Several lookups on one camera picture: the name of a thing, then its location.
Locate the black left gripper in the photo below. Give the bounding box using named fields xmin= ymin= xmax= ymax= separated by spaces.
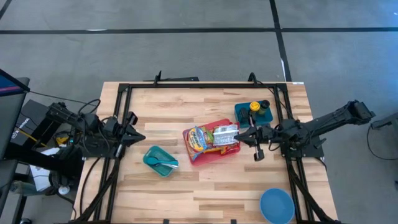
xmin=115 ymin=111 xmax=146 ymax=157

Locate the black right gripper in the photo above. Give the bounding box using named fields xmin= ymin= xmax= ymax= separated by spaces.
xmin=233 ymin=116 xmax=280 ymax=162

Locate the red beef ramen packet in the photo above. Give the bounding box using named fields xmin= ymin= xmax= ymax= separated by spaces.
xmin=220 ymin=143 xmax=241 ymax=156

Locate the red white ramen packet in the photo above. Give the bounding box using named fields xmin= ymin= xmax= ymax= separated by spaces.
xmin=212 ymin=123 xmax=240 ymax=147

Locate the small black box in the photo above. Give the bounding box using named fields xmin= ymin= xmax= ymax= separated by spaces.
xmin=238 ymin=108 xmax=251 ymax=124

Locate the blue plastic spoon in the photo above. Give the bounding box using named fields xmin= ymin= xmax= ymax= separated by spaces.
xmin=146 ymin=156 xmax=179 ymax=167

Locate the yellow-lidded jar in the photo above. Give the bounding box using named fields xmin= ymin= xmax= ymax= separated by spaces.
xmin=249 ymin=101 xmax=261 ymax=116

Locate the green-edged ramen packet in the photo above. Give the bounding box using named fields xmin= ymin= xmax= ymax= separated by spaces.
xmin=188 ymin=127 xmax=216 ymax=153

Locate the dark cylindrical cup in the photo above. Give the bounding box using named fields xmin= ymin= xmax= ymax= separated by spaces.
xmin=259 ymin=99 xmax=271 ymax=115

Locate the blue rectangular container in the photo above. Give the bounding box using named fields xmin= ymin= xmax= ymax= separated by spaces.
xmin=234 ymin=101 xmax=274 ymax=129

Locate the red plastic tray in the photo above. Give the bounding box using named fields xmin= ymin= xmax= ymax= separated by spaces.
xmin=182 ymin=118 xmax=242 ymax=166

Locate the teal rectangular container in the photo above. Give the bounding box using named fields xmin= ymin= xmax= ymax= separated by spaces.
xmin=142 ymin=145 xmax=180 ymax=178

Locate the blue round bowl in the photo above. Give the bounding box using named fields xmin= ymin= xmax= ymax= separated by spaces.
xmin=259 ymin=187 xmax=295 ymax=224

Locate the white paper sheet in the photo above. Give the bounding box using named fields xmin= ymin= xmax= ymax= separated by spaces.
xmin=29 ymin=147 xmax=60 ymax=192

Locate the black printed box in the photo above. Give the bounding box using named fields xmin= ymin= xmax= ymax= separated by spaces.
xmin=11 ymin=99 xmax=60 ymax=147

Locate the computer monitor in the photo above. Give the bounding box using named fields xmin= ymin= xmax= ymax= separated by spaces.
xmin=0 ymin=68 xmax=31 ymax=162

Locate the grey stand foot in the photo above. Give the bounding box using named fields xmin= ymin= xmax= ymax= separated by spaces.
xmin=369 ymin=111 xmax=398 ymax=131

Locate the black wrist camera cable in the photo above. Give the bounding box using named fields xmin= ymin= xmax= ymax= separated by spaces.
xmin=77 ymin=98 xmax=102 ymax=116
xmin=267 ymin=140 xmax=283 ymax=152

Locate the black metal rig frame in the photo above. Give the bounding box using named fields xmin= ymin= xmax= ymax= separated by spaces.
xmin=71 ymin=81 xmax=343 ymax=224

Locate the black floor cable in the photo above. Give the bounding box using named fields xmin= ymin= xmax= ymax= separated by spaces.
xmin=366 ymin=123 xmax=398 ymax=162
xmin=29 ymin=90 xmax=86 ymax=105

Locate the yellow cable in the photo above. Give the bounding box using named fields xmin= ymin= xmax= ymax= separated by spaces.
xmin=18 ymin=129 xmax=47 ymax=147

